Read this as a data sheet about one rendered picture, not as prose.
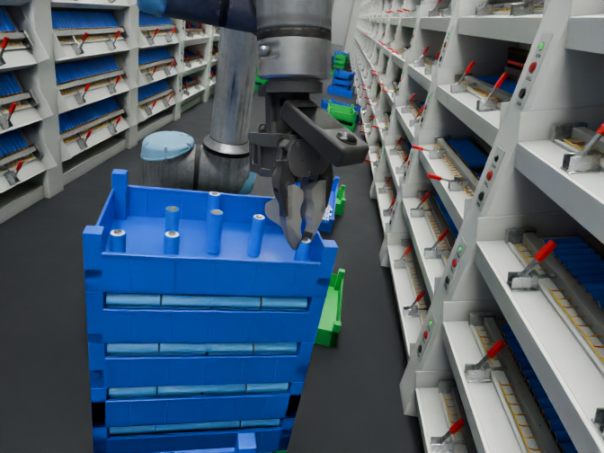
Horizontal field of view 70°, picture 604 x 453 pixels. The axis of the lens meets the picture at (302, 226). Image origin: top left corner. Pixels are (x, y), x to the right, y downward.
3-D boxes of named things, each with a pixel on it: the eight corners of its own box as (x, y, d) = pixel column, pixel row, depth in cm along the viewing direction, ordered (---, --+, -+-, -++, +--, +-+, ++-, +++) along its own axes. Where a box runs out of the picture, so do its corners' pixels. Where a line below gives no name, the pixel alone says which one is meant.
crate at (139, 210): (84, 292, 51) (81, 233, 47) (114, 215, 68) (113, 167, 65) (326, 298, 59) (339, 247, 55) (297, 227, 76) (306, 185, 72)
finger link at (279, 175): (296, 213, 57) (299, 146, 55) (305, 215, 56) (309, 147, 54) (268, 216, 54) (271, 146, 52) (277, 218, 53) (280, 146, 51)
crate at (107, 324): (87, 343, 54) (84, 292, 51) (114, 258, 72) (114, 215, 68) (315, 342, 62) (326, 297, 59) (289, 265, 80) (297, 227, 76)
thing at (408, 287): (409, 372, 111) (409, 329, 105) (387, 255, 165) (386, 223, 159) (492, 370, 108) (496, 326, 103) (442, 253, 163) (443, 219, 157)
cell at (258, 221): (247, 257, 64) (253, 217, 61) (246, 250, 65) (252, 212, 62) (260, 257, 64) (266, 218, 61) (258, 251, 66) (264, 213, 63)
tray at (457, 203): (462, 239, 93) (465, 198, 89) (418, 157, 148) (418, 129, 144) (561, 234, 91) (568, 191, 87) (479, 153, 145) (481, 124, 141)
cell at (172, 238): (162, 279, 55) (164, 235, 52) (163, 271, 57) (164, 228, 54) (176, 280, 55) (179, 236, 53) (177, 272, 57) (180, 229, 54)
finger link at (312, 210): (298, 233, 64) (296, 172, 61) (327, 242, 60) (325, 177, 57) (283, 238, 62) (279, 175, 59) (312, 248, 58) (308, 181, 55)
